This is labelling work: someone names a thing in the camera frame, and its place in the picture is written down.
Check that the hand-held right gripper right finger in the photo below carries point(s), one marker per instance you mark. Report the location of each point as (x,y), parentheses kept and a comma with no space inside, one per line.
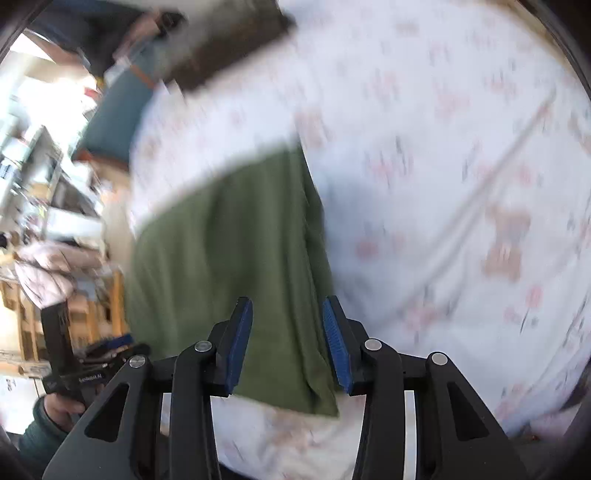
(336,350)

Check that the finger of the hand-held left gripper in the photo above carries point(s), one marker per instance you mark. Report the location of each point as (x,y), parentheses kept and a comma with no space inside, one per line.
(113,347)

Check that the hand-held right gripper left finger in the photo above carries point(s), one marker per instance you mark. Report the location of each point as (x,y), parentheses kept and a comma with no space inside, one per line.
(236,341)

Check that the green pants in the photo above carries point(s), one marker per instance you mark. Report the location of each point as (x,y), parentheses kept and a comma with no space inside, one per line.
(221,277)

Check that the person's left forearm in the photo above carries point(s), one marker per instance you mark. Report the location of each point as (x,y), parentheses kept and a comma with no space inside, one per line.
(39,438)

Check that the person's left hand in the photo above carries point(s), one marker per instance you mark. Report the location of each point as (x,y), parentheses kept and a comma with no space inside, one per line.
(60,408)

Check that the wooden chair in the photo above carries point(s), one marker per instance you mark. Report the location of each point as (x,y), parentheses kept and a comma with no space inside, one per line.
(27,332)

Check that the pink cloth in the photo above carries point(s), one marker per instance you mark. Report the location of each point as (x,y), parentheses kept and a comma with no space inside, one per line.
(51,272)

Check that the floral white bed sheet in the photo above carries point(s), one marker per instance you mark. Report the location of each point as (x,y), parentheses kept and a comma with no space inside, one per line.
(438,184)

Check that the folded camouflage clothes stack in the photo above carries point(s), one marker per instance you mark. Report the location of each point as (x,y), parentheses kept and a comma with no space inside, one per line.
(226,41)

